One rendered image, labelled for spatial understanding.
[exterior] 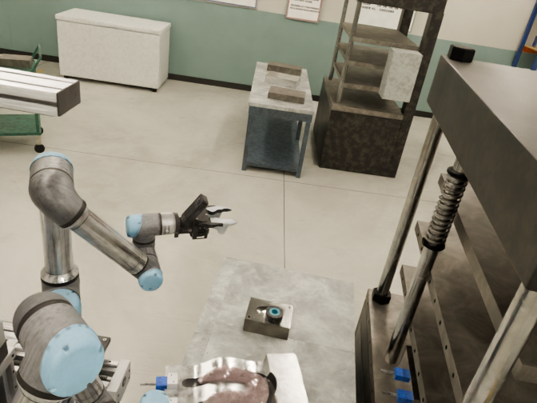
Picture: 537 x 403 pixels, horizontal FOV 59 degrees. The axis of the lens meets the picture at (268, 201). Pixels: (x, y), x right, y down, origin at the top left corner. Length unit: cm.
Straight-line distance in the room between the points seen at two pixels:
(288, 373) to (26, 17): 798
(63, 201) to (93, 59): 659
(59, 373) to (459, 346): 118
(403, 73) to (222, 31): 376
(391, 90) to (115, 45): 422
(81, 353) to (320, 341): 141
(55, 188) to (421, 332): 145
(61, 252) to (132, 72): 628
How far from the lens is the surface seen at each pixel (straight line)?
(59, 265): 165
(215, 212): 168
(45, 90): 94
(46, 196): 139
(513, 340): 117
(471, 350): 169
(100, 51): 784
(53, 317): 102
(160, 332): 329
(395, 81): 535
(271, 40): 821
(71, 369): 99
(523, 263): 106
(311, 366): 211
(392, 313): 252
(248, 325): 216
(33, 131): 556
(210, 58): 835
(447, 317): 177
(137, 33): 762
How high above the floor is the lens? 231
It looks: 28 degrees down
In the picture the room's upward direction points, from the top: 9 degrees clockwise
